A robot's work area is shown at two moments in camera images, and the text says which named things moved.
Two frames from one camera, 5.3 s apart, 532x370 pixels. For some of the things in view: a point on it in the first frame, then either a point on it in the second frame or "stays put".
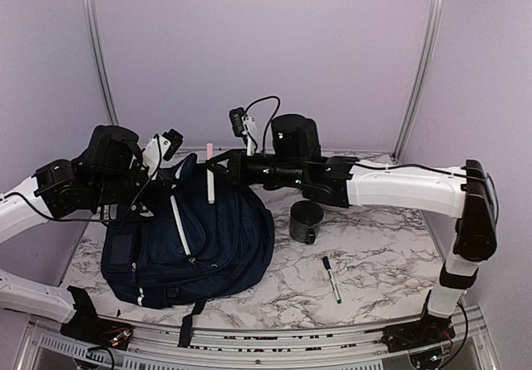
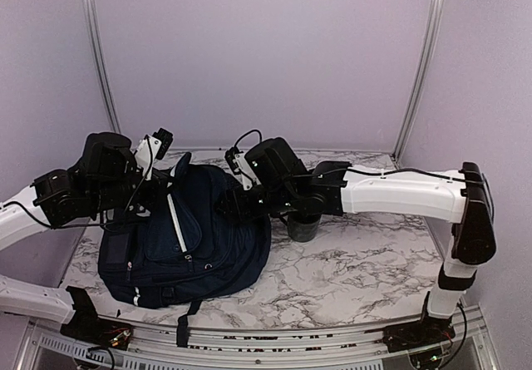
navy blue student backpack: [178, 249] stays put
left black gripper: [162, 191] stays put
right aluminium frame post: [423, 70] stays put
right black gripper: [238, 172] → [233, 202]
